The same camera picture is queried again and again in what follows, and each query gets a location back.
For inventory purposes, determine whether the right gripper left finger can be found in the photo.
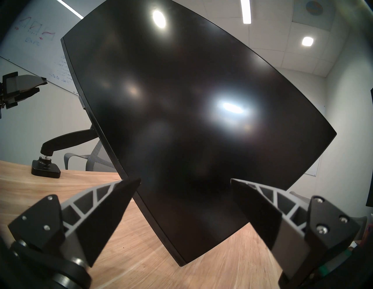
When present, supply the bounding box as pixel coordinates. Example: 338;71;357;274
8;178;142;268

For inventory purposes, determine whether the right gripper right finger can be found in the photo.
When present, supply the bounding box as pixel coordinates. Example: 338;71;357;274
230;178;361;281

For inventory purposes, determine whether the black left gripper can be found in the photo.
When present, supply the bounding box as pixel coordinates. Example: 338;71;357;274
0;72;47;117

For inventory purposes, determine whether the curved black computer monitor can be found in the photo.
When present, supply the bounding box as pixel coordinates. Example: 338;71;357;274
60;0;337;267

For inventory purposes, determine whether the grey mesh office chair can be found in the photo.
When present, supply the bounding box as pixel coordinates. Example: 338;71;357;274
64;138;117;174

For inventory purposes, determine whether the whiteboard with handwriting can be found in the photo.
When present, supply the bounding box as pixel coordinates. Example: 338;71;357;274
0;0;97;97

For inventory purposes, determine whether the linear ceiling light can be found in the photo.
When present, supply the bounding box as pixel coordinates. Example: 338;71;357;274
240;0;252;24

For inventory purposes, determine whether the round ceiling speaker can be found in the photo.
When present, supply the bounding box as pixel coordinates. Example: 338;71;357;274
305;0;324;15

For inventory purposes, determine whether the black monitor mount base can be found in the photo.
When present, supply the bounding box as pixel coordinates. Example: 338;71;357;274
31;156;61;179

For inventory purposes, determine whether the large black wall screen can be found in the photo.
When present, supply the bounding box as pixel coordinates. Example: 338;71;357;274
365;87;373;208

